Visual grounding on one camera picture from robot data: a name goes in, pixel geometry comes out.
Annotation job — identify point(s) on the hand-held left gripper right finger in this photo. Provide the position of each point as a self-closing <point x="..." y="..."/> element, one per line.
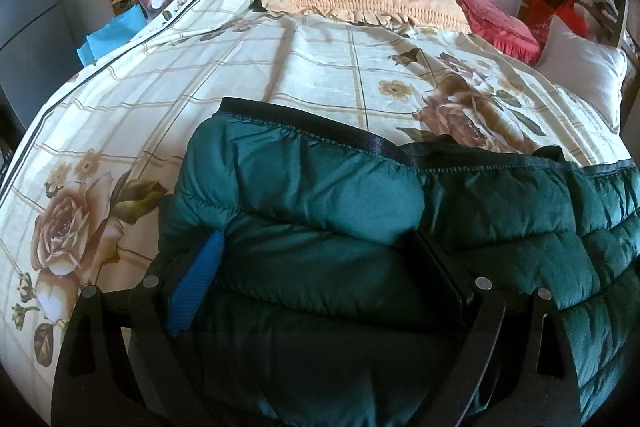
<point x="452" y="274"/>

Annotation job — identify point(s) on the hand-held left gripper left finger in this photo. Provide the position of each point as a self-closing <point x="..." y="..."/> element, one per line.
<point x="197" y="279"/>

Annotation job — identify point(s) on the dark green puffer jacket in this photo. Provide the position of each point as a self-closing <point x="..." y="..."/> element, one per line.
<point x="370" y="257"/>

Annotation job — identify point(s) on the floral checked bed quilt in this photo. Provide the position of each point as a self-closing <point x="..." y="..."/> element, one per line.
<point x="200" y="97"/>

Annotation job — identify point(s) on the white pillow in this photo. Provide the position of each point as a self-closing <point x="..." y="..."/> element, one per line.
<point x="585" y="67"/>

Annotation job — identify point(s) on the red ruffled cushion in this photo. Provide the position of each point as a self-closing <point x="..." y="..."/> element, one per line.
<point x="495" y="19"/>

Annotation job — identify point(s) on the blue cloth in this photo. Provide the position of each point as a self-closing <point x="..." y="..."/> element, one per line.
<point x="112" y="34"/>

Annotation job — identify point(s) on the red bag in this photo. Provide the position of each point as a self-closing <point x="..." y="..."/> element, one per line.
<point x="557" y="19"/>

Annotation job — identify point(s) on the grey refrigerator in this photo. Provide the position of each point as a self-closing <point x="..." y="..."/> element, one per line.
<point x="37" y="7"/>

